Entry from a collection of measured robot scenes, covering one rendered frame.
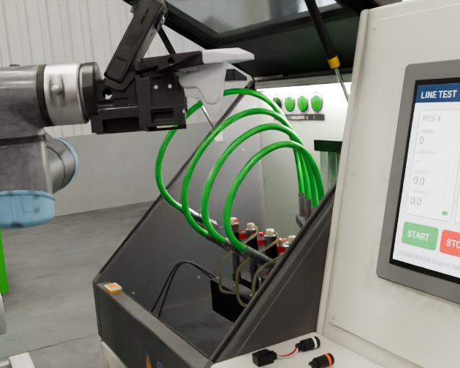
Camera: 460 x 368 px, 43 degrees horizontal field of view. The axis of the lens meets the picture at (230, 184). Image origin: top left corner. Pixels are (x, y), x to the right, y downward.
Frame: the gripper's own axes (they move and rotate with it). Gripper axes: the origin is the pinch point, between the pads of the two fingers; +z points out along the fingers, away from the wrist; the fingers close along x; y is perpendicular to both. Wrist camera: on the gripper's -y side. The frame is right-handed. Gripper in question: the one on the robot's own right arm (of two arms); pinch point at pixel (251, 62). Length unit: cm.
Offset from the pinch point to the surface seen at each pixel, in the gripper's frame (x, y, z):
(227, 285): -64, 39, -5
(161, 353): -45, 48, -19
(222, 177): -99, 15, -3
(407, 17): -23.1, -9.5, 27.6
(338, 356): -24, 45, 12
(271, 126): -49.0, 4.5, 6.8
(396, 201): -20.2, 19.9, 22.8
